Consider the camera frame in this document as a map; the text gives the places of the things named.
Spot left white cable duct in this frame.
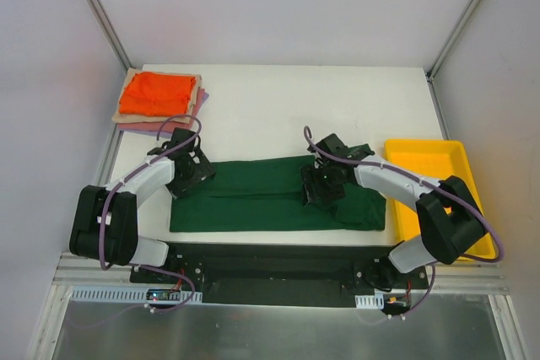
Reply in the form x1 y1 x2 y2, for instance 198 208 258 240
71 286 203 305

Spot aluminium frame post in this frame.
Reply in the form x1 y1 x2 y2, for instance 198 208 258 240
86 0 133 70
425 0 483 83

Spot right aluminium frame post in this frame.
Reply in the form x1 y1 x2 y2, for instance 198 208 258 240
425 0 483 83

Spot purple cable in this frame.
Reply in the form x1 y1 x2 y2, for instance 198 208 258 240
303 125 506 321
97 114 203 315

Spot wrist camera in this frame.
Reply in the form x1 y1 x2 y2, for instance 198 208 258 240
307 133 375 163
147 128 200 160

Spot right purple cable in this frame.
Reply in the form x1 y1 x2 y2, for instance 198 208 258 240
303 125 506 321

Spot left aluminium frame post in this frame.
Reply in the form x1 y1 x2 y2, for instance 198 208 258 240
86 0 133 70

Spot yellow plastic tray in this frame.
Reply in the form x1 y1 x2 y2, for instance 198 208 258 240
385 139 481 242

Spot aluminium front rail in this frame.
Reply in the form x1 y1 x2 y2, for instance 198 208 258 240
52 252 510 295

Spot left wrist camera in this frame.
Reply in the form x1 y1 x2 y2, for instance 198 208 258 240
147 128 200 160

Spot white cable duct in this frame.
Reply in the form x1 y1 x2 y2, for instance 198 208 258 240
71 286 203 305
354 294 385 309

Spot folded beige t shirt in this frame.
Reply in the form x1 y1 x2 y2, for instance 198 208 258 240
112 68 202 123

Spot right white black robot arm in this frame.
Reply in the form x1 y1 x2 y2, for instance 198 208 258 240
300 154 488 291

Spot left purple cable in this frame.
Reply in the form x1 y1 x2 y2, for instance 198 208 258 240
97 114 203 315

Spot right white cable duct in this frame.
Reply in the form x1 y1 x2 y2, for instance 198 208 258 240
354 294 385 309

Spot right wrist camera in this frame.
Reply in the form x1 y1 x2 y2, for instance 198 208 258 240
307 133 375 163

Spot folded pink t shirt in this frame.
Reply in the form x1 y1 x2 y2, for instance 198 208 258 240
116 88 206 136

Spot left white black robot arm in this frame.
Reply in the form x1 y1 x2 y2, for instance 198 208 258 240
69 146 215 283

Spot folded orange t shirt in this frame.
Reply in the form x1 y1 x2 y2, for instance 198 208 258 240
118 72 197 117

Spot dark green t shirt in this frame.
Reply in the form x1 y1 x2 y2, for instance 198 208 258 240
169 155 386 233

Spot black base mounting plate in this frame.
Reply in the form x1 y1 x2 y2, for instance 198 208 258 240
128 240 431 309

